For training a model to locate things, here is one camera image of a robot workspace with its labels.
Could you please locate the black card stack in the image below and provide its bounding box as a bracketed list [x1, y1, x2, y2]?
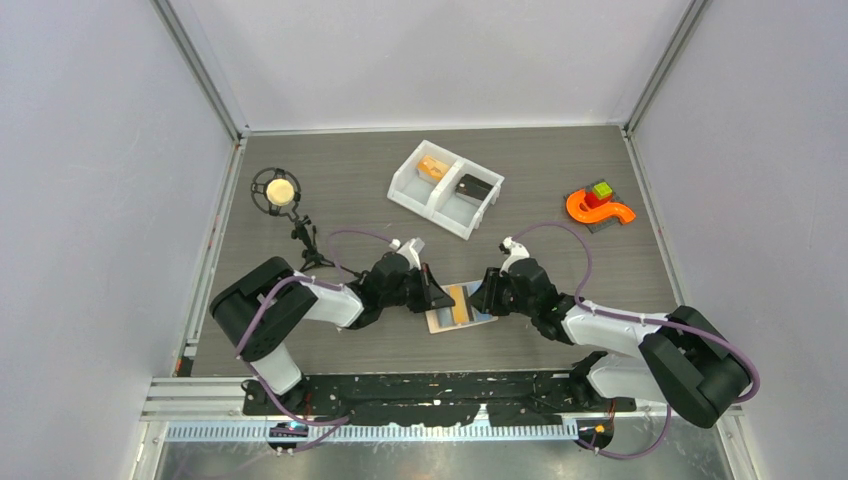
[454, 174, 494, 206]

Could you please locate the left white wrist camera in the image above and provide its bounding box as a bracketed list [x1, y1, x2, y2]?
[389, 237, 425, 269]

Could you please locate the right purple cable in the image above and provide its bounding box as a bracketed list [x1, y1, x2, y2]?
[513, 221, 762, 460]

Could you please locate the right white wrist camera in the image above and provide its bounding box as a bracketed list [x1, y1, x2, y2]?
[499, 236, 530, 273]

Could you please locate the microphone on black tripod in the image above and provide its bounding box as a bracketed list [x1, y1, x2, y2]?
[250, 167, 333, 272]

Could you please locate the orange toy with blocks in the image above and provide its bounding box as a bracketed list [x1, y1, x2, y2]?
[564, 179, 636, 233]

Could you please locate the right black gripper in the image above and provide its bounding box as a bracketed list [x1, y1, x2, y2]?
[467, 267, 537, 317]

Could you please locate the purple cable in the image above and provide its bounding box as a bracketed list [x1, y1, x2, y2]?
[233, 227, 399, 452]
[513, 221, 762, 460]

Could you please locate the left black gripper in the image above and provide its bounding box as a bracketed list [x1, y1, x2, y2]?
[380, 262, 455, 313]

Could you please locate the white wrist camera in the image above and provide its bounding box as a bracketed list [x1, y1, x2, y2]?
[499, 236, 530, 273]
[389, 237, 425, 269]

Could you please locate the white two-compartment bin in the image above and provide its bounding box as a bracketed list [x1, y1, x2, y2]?
[387, 140, 504, 240]

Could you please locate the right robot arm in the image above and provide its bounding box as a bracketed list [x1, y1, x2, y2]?
[470, 258, 760, 428]

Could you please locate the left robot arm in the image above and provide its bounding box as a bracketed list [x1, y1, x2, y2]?
[209, 253, 455, 414]

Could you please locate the orange card stack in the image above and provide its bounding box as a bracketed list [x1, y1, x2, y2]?
[416, 155, 451, 185]

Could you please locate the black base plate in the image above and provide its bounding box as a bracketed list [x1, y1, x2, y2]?
[241, 370, 636, 427]

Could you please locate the beige card holder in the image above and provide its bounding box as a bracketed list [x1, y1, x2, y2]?
[426, 280, 497, 334]

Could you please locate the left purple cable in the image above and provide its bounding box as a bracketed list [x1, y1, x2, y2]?
[233, 227, 399, 452]

